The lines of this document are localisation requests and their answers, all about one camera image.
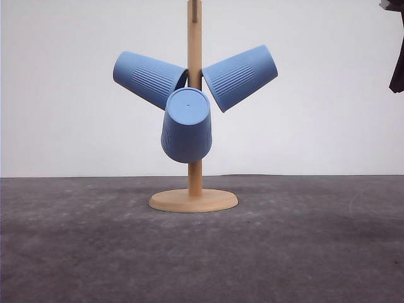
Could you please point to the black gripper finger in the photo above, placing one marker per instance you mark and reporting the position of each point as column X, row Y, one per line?
column 397, row 81

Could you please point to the blue ribbed cup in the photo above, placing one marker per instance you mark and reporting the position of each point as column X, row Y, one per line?
column 186, row 125

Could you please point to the wooden mug tree stand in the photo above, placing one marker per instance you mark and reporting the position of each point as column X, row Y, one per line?
column 195, row 199

